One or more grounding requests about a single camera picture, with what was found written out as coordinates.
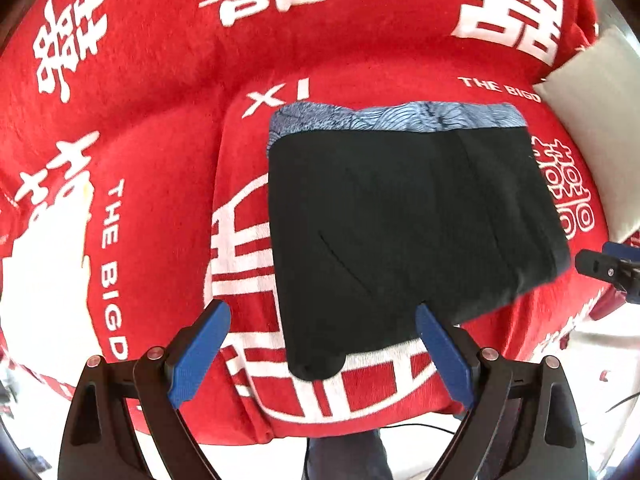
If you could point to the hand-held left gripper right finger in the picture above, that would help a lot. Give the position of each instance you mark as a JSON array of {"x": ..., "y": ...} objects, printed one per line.
[{"x": 450, "y": 360}]

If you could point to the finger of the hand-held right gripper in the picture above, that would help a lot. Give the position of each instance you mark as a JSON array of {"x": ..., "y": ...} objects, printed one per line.
[{"x": 597, "y": 263}]

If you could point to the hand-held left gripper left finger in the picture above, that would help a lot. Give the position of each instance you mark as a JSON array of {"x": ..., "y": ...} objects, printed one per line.
[{"x": 197, "y": 355}]

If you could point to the black pants with grey waistband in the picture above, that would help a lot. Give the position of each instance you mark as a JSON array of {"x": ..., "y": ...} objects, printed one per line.
[{"x": 400, "y": 220}]

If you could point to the person's leg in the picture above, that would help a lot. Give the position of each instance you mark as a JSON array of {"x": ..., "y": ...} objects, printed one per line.
[{"x": 345, "y": 455}]

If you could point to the beige pillow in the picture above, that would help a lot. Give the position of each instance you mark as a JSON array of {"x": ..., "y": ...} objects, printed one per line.
[{"x": 595, "y": 110}]

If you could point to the red printed blanket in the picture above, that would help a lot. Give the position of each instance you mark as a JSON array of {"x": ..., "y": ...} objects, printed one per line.
[{"x": 150, "y": 135}]

